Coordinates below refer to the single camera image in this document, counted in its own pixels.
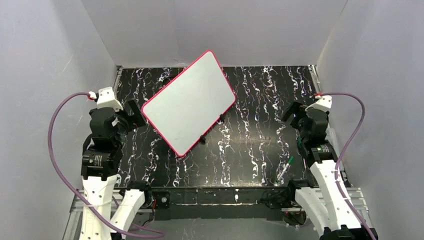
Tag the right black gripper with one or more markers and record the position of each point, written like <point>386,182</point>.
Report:
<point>294,112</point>

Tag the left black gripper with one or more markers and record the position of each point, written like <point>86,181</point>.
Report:
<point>133,113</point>

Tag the white green whiteboard marker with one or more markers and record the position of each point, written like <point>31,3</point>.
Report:
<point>286,167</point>

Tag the pink framed whiteboard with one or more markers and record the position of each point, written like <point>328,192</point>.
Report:
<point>190,104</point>

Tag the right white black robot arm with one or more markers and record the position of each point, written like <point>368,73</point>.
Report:
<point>328,206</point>

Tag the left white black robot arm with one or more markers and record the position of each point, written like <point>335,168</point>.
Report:
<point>102,154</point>

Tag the black clip on whiteboard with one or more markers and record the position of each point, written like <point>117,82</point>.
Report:
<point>202,139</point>

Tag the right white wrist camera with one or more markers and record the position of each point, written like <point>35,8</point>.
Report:
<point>322,103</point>

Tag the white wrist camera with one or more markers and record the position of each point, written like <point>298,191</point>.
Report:
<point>107,99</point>
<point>322,103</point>

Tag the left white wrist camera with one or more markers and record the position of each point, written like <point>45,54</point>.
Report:
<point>107,99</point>

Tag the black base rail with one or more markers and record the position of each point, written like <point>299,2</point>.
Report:
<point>269,203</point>

